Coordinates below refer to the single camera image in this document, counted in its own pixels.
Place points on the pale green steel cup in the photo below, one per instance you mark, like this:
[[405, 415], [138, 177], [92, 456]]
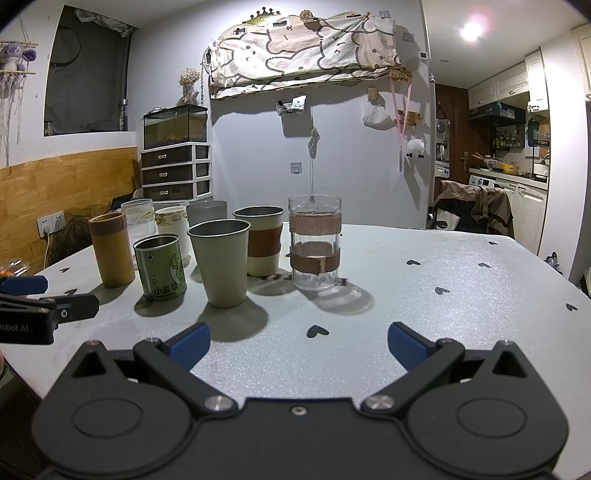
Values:
[[222, 267]]

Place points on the clear wall clip holder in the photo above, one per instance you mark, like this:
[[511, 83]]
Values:
[[292, 105]]

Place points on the white kitchen wall cabinets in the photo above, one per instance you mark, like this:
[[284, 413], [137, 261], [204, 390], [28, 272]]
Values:
[[508, 85]]

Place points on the grey heart-print tablecloth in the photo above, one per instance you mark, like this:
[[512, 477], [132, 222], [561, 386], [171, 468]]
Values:
[[415, 295]]

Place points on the printed cartoon blanket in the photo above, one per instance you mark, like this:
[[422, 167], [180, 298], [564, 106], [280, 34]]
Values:
[[300, 50]]

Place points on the chair draped with brown clothes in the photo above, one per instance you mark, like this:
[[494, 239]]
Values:
[[475, 203]]

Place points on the white paper cup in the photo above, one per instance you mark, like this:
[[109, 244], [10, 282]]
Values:
[[174, 221]]

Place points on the black mesh net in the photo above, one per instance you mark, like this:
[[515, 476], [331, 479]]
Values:
[[74, 233]]

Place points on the glass fish tank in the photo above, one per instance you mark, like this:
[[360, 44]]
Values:
[[175, 128]]

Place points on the ribbed clear glass cup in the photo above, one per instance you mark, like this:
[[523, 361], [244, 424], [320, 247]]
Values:
[[138, 217]]

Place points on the gold crown wall decoration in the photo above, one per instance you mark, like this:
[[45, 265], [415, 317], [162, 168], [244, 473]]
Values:
[[263, 16]]

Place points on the orange snack packet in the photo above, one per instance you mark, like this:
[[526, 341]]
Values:
[[13, 268]]

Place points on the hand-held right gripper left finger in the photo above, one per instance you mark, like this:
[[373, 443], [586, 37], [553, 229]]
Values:
[[188, 345]]

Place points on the green printed tin cup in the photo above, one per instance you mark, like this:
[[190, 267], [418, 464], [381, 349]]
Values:
[[162, 270]]

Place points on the white wall power socket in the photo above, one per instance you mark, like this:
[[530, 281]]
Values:
[[51, 223]]

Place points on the purple plush toy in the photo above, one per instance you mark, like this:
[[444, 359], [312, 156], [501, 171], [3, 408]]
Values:
[[16, 53]]

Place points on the cream cup with brown sleeve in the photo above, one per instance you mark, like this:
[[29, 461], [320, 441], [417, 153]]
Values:
[[264, 242]]

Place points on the white sheep plush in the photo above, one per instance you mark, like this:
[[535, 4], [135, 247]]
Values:
[[415, 147]]

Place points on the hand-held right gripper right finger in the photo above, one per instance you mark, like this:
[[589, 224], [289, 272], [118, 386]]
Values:
[[406, 345]]

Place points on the grey plastic cup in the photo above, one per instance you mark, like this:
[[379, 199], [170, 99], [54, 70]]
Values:
[[206, 213]]

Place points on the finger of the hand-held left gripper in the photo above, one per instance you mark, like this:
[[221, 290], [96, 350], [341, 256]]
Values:
[[76, 307], [25, 285]]

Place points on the pink ribbon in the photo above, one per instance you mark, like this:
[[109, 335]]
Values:
[[399, 124]]

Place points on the brown bamboo tumbler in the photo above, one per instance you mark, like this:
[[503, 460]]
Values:
[[110, 251]]

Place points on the white face mask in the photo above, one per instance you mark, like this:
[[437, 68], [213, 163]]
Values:
[[376, 116]]

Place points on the white macrame wall hanging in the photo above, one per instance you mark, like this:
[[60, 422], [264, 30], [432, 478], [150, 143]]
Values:
[[10, 101]]

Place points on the round ceiling lamp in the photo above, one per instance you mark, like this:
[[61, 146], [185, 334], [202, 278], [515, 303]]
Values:
[[471, 30]]

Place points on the white washing machine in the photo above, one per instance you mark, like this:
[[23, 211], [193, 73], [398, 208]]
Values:
[[480, 179]]

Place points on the dark window curtain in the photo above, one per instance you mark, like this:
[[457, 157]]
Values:
[[85, 76]]

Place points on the clear glass cup brown bands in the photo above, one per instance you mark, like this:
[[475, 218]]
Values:
[[315, 249]]

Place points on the dried flower bouquet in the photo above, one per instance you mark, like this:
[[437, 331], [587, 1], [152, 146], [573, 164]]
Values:
[[188, 82]]

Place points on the white plastic drawer unit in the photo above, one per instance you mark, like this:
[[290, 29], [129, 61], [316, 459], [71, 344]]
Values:
[[175, 171]]

